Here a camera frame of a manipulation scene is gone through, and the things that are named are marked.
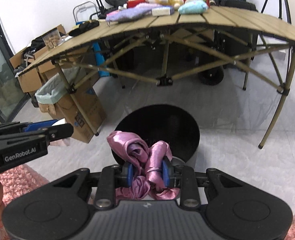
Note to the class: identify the cardboard box with green liner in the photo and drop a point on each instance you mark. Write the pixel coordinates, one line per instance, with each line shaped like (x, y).
(53, 98)

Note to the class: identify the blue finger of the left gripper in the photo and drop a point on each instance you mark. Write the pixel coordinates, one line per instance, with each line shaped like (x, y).
(38, 125)

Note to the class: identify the pink satin ribbon cloth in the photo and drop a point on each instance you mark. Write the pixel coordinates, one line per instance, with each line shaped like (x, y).
(147, 161)

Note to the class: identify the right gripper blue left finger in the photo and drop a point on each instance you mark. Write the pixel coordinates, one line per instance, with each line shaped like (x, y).
(127, 174)

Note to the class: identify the black round trash bin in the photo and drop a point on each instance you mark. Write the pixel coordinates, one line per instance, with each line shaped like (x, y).
(168, 123)

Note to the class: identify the light blue plush toy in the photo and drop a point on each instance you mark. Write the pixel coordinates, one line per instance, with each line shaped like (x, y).
(193, 7)

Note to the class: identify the black gloves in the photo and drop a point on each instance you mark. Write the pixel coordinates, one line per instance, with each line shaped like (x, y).
(84, 27)

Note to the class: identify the black luggage bag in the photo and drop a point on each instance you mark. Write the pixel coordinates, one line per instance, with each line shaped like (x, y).
(236, 4)

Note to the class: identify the black folding wagon cart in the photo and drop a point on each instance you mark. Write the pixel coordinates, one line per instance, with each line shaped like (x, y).
(223, 59)

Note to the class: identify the clear plastic jar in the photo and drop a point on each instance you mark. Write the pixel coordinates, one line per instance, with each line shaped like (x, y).
(52, 38)

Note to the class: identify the black hand trolley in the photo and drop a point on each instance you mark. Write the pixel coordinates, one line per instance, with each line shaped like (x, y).
(89, 10)

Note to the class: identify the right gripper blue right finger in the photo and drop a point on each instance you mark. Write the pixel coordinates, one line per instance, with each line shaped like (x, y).
(170, 173)

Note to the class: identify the blue foam roll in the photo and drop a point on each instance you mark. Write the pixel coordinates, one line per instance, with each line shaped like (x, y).
(99, 59)

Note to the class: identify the purple knitted pouch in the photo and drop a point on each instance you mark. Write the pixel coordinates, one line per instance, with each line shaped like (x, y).
(131, 14)

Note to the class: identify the blue handkerchief tissue pack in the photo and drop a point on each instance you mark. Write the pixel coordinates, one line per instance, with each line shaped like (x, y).
(162, 11)

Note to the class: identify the tan folding slat table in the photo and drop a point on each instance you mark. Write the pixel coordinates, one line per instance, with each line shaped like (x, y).
(181, 29)

